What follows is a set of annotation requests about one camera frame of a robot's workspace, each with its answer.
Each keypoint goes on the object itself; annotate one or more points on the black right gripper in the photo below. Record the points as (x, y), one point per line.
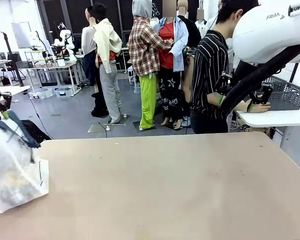
(247, 71)

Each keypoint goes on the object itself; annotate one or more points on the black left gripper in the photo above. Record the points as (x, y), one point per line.
(0, 100)

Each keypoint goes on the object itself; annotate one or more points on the grey plastic basket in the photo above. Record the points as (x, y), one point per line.
(287, 96)

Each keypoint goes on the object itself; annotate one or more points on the person's right forearm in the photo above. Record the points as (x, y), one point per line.
(212, 98)

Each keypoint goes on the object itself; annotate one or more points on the black bag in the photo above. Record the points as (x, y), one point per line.
(37, 132)

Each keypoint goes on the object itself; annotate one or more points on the person's right hand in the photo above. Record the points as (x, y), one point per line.
(261, 108)

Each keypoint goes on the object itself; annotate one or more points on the white desk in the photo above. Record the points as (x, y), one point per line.
(12, 89)

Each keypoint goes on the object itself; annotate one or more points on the person in striped shirt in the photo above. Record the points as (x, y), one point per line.
(207, 70)

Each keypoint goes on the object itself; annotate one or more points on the clear plastic storage bin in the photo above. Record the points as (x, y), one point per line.
(64, 92)
(41, 93)

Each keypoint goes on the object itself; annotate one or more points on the white side table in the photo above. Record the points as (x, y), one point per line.
(275, 117)

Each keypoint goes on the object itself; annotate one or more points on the black office chair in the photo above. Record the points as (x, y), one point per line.
(13, 62)

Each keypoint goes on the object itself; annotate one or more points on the black tripod stand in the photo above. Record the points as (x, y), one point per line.
(13, 60)

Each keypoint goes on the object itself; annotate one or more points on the black computer monitor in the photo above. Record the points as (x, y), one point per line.
(0, 56)

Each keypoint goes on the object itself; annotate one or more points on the mannequin with white shirt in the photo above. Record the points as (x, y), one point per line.
(201, 25)

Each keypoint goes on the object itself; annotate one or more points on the mannequin with red shirt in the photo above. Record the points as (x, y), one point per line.
(168, 62)

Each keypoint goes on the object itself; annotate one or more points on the grey whiteboard panel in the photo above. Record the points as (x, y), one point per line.
(21, 35)

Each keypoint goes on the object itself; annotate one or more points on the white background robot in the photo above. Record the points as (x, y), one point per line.
(63, 42)

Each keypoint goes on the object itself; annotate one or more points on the mannequin with plaid shirt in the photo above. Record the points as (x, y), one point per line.
(145, 55)

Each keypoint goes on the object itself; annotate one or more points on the mannequin with beige jacket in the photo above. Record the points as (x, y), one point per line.
(106, 62)

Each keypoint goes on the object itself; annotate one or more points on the metal mannequin base plate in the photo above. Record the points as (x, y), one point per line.
(143, 126)
(100, 128)

